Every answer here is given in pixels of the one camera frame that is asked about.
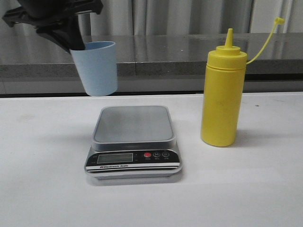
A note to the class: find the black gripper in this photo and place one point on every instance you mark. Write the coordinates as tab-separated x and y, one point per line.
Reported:
57	19

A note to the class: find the light blue plastic cup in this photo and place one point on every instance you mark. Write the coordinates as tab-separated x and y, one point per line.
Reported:
97	69

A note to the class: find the yellow squeeze bottle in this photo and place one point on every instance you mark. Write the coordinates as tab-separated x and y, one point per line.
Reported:
224	81

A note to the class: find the silver electronic kitchen scale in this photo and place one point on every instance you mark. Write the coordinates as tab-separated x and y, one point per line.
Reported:
133	142

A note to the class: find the grey pleated curtain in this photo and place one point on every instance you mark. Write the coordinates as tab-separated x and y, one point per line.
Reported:
192	17

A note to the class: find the grey stone counter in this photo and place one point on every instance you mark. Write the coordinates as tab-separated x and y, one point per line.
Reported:
153	64

